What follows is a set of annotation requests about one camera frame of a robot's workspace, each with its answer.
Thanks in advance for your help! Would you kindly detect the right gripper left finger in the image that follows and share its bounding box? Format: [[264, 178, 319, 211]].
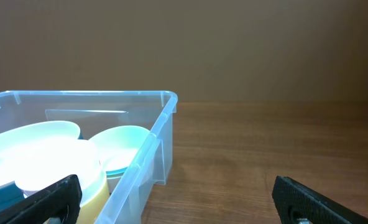
[[0, 174, 82, 224]]

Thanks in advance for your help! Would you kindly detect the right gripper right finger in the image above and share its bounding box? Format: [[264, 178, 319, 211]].
[[272, 175, 368, 224]]

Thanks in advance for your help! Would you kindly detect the pale cream plastic cup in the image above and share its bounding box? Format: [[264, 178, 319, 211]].
[[79, 169, 108, 207]]

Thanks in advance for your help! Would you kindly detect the pink plastic cup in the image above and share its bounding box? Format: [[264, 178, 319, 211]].
[[14, 139, 104, 192]]

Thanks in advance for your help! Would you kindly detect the cream plastic bowl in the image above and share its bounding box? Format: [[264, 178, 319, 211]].
[[0, 120, 81, 191]]

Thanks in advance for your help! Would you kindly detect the dark blue bowl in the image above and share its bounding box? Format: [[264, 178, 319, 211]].
[[0, 182, 24, 212]]

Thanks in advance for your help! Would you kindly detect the light blue small bowl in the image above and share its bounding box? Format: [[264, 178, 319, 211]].
[[89, 125, 150, 176]]

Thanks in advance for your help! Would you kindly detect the yellow plastic cup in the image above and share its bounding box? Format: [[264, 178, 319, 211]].
[[76, 180, 109, 224]]

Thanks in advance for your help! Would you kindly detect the white small bowl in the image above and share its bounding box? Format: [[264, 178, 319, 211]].
[[107, 175, 122, 194]]

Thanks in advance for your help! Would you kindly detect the clear plastic storage container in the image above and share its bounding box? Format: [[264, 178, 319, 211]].
[[0, 91, 178, 224]]

